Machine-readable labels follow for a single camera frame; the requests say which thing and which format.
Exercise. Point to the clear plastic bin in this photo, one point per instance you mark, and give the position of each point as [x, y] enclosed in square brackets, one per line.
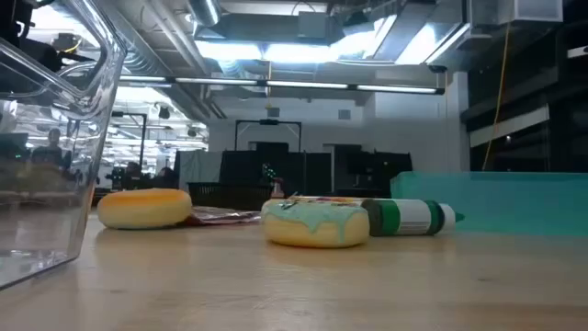
[106, 92]

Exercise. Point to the orange brown paint bottle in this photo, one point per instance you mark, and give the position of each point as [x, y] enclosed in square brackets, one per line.
[340, 200]

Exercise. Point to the black square tray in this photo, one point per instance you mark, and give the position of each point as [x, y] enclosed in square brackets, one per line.
[229, 195]

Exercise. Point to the long ceiling light bar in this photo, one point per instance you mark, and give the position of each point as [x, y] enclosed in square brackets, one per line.
[303, 84]

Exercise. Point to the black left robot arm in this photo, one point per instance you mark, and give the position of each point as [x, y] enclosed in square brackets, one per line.
[39, 53]

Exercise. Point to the red foil snack packet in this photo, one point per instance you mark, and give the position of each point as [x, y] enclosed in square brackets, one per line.
[220, 215]

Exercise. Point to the green paint bottle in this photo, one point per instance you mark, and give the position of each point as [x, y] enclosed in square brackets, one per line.
[413, 217]

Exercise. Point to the mint glazed toy donut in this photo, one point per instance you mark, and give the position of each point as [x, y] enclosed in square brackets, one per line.
[317, 230]

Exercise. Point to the teal plastic tray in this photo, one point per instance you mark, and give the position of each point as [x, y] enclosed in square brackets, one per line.
[505, 202]

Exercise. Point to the black gantry frame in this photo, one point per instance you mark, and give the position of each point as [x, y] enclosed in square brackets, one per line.
[268, 122]

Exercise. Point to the silver ceiling duct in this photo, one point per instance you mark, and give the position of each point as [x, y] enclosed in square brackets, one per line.
[204, 11]

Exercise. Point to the black partition panels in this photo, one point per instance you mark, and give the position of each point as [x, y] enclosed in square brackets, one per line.
[358, 170]

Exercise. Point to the person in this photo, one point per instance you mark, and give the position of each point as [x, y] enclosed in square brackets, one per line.
[166, 178]
[51, 151]
[278, 188]
[132, 174]

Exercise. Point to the white ceiling vent unit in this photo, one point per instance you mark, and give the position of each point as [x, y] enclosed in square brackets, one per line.
[519, 10]

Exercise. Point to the grey tarp curtain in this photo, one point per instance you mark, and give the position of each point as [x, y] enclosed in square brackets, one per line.
[197, 167]

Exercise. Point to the orange glazed toy donut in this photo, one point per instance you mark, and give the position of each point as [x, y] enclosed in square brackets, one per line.
[144, 209]

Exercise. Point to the grey ceiling box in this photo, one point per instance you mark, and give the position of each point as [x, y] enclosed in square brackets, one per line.
[312, 25]

